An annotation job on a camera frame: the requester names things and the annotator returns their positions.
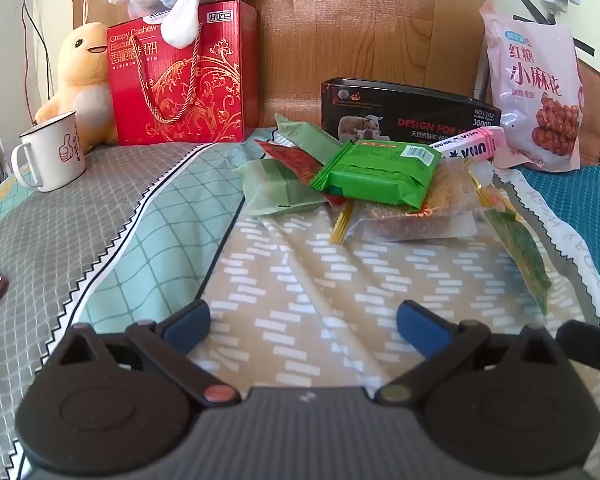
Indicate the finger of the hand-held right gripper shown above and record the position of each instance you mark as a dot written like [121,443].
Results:
[592,347]

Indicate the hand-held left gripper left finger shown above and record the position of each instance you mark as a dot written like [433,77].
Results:
[190,317]

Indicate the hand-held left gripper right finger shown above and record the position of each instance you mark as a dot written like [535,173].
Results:
[420,325]

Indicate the clear round cake packet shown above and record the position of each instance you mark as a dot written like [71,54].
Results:
[415,220]

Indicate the green and yellow snack packet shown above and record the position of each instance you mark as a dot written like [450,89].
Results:
[520,250]

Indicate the pale green pastry packet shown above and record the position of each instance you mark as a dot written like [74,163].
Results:
[310,140]
[275,190]

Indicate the green wafer packet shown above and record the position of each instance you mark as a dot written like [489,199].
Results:
[380,170]

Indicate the pink candy box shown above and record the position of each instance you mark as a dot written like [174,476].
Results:
[470,146]

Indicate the red snack packet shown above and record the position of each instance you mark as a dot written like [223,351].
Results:
[290,157]

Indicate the black printed box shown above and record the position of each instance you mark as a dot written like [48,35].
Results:
[370,105]

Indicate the teal patterned mat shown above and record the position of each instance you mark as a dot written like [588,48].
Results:
[580,200]

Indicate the brown cushion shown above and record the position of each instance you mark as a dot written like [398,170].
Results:
[595,110]

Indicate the white enamel mug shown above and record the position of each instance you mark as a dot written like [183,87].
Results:
[55,160]

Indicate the red gift box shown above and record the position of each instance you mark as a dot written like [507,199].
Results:
[205,90]

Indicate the large pink snack bag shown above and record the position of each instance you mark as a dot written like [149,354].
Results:
[525,75]

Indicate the yellow duck plush toy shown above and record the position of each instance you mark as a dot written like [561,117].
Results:
[80,75]

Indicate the wooden headboard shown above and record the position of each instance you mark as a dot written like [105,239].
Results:
[355,20]

